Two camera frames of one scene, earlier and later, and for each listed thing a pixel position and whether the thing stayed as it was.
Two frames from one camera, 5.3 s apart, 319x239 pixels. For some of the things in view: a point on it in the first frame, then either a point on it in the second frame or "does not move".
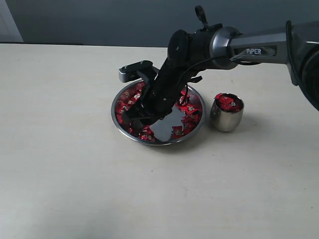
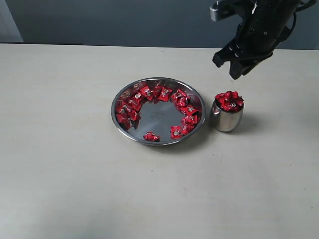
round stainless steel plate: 181,123 does not move
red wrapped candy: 190,120 does not move
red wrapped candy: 177,132 does not move
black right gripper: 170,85 -> 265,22
